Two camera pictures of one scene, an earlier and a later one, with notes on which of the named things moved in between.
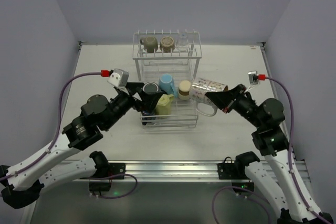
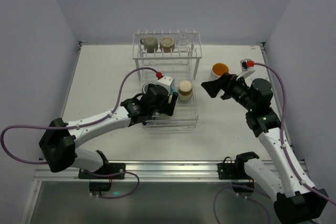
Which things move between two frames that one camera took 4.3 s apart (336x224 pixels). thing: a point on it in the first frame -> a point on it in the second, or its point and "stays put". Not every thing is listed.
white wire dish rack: (167, 60) stays put
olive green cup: (150, 43) stays put
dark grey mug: (150, 87) stays put
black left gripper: (132, 94) -> (170, 106)
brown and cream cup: (184, 90) stays put
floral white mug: (198, 88) -> (218, 69)
